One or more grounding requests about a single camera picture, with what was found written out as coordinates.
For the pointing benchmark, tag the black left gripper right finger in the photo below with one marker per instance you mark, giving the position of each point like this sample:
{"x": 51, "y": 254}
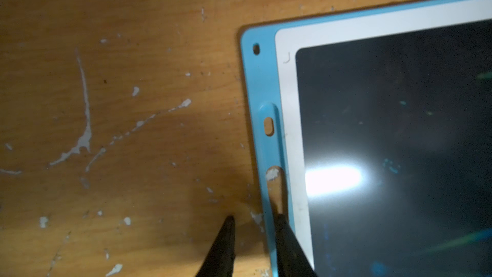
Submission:
{"x": 292, "y": 262}

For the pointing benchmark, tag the white teal drawing tablet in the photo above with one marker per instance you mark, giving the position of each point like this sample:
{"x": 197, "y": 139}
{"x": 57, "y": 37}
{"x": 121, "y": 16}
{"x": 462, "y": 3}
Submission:
{"x": 380, "y": 120}

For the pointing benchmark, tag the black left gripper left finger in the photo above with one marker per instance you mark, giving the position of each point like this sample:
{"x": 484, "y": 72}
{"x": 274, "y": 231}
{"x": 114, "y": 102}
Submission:
{"x": 219, "y": 261}

